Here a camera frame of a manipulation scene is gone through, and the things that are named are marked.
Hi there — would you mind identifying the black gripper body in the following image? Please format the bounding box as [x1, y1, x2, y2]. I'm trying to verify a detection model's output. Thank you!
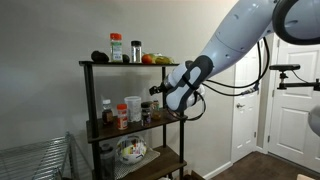
[148, 81, 168, 97]

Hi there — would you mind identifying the black lid spice grinder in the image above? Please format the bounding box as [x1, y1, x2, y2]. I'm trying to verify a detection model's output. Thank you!
[140, 101, 152, 128]

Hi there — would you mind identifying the dark wood metal shelf unit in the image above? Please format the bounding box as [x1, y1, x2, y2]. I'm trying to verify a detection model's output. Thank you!
[78, 60, 189, 180]

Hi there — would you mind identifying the red cap orange label bottle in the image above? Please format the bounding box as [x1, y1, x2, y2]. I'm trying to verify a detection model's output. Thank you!
[116, 103, 129, 131]

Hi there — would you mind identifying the small white cap dark bottle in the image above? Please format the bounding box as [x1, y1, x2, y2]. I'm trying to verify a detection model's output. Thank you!
[101, 98, 115, 126]

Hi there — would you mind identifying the red cap green label bottle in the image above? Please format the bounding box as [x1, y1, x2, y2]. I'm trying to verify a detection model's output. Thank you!
[109, 32, 123, 64]

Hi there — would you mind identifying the dark shaker bottle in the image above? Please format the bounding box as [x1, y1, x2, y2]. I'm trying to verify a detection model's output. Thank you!
[99, 143, 116, 180]

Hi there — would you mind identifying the red tomato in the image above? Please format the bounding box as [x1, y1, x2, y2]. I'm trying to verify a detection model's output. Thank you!
[141, 54, 153, 65]

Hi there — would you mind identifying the white plastic tub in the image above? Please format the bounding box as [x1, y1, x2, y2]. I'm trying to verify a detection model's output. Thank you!
[123, 95, 143, 123]

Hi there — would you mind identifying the glass jar black lid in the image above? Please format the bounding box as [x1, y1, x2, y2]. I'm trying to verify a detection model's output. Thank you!
[130, 40, 143, 64]

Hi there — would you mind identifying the large dark avocado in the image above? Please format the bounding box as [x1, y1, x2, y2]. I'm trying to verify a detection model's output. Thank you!
[90, 50, 110, 64]

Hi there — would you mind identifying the grey woven mat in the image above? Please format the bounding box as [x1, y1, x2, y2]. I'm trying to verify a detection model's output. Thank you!
[113, 147, 162, 180]

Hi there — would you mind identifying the white panel door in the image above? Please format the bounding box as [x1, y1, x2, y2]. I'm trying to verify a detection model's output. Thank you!
[268, 39, 320, 173]
[230, 44, 265, 164]

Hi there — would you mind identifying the tan cardboard box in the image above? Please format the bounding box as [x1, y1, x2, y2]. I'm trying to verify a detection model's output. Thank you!
[296, 173, 316, 180]

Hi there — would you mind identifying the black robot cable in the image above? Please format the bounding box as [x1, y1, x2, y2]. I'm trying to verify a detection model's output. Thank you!
[185, 36, 271, 123]

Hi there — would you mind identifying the black external camera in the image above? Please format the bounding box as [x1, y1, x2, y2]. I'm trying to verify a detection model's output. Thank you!
[269, 63, 301, 72]

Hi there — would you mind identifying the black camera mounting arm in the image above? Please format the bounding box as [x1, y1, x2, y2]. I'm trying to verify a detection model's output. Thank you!
[277, 71, 320, 92]

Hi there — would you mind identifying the silver wire rack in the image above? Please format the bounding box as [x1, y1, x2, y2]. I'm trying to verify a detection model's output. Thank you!
[0, 131, 80, 180]

